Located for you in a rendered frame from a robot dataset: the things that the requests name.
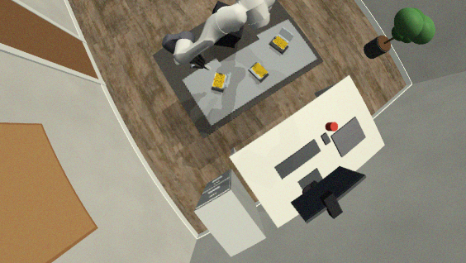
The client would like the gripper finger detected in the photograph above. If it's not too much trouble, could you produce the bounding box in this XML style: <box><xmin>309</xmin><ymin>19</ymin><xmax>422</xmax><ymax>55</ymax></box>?
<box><xmin>195</xmin><ymin>54</ymin><xmax>211</xmax><ymax>69</ymax></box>
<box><xmin>191</xmin><ymin>60</ymin><xmax>211</xmax><ymax>70</ymax></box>

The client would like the yellow perforated plate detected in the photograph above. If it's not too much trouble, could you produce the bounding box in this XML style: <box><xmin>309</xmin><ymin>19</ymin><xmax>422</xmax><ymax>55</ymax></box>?
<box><xmin>212</xmin><ymin>73</ymin><xmax>225</xmax><ymax>88</ymax></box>
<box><xmin>253</xmin><ymin>63</ymin><xmax>268</xmax><ymax>78</ymax></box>
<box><xmin>273</xmin><ymin>36</ymin><xmax>288</xmax><ymax>49</ymax></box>

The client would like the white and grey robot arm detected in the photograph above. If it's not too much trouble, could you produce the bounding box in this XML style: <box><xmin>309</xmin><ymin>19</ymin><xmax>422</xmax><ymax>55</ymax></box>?
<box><xmin>162</xmin><ymin>0</ymin><xmax>275</xmax><ymax>65</ymax></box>

